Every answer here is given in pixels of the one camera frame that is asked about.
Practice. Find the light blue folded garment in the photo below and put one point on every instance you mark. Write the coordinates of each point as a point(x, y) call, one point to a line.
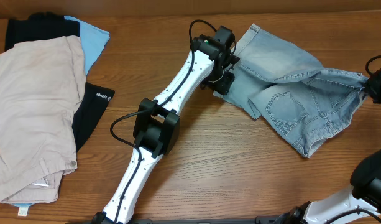
point(93, 41)

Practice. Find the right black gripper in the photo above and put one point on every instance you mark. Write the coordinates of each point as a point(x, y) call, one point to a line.
point(372, 86)

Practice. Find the black folded garment top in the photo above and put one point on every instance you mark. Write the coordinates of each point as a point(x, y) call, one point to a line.
point(39, 26)

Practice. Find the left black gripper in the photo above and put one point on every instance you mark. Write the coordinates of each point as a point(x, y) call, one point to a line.
point(224, 86)

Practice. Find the light blue denim shorts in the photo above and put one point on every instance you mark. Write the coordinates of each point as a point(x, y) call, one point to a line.
point(305, 102)

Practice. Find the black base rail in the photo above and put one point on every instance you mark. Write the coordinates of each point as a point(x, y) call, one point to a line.
point(202, 221)

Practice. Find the beige folded shorts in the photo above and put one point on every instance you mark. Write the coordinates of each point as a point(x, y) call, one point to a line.
point(42, 84)

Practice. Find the black garment with white logo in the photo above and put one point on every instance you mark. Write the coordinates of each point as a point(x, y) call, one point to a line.
point(93, 106)

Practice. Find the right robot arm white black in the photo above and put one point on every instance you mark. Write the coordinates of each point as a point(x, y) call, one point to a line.
point(361, 199)

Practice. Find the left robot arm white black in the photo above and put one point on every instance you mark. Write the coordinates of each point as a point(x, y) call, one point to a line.
point(157, 122)

